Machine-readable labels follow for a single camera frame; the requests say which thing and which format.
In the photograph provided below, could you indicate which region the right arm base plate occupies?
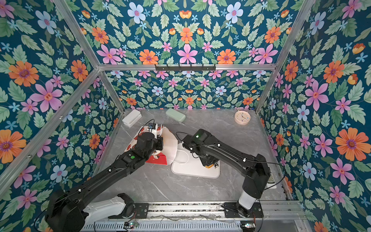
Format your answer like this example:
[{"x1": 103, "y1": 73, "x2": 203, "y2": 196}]
[{"x1": 221, "y1": 202, "x2": 264, "y2": 218}]

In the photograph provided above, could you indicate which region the aluminium front rail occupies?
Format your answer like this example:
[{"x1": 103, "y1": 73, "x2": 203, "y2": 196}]
[{"x1": 65, "y1": 200, "x2": 306, "y2": 222}]

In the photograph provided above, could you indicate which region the white slotted cable duct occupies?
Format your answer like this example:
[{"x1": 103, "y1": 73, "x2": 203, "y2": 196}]
[{"x1": 81, "y1": 220, "x2": 242, "y2": 232}]

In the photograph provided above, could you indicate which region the white plastic tray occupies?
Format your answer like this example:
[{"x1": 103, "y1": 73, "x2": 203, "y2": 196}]
[{"x1": 171, "y1": 143, "x2": 220, "y2": 179}]

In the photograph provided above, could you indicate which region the red white paper bag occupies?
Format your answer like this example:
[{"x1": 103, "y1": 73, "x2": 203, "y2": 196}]
[{"x1": 126, "y1": 123, "x2": 189, "y2": 165}]

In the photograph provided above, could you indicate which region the white remote control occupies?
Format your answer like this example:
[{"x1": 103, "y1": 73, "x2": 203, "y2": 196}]
[{"x1": 265, "y1": 167, "x2": 277, "y2": 189}]

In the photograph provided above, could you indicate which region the mint green glasses case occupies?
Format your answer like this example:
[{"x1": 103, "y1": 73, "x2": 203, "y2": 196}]
[{"x1": 165, "y1": 108, "x2": 186, "y2": 122}]

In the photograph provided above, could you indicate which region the black hook rail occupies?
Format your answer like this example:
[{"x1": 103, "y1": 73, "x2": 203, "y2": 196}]
[{"x1": 155, "y1": 64, "x2": 216, "y2": 72}]

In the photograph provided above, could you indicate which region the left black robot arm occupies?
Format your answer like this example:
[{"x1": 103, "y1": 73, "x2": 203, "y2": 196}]
[{"x1": 44, "y1": 131, "x2": 163, "y2": 232}]

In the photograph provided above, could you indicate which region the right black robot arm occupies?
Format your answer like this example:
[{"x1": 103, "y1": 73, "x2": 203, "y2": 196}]
[{"x1": 182, "y1": 129, "x2": 271, "y2": 214}]

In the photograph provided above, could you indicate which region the white flat box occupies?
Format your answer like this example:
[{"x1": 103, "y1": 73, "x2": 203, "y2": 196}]
[{"x1": 122, "y1": 109, "x2": 142, "y2": 128}]

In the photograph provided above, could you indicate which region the pink round alarm clock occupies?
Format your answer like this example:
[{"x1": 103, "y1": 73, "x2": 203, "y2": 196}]
[{"x1": 234, "y1": 111, "x2": 251, "y2": 125}]

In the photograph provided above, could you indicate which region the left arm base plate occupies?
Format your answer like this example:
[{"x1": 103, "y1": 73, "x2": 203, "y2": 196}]
[{"x1": 108, "y1": 203, "x2": 149, "y2": 219}]

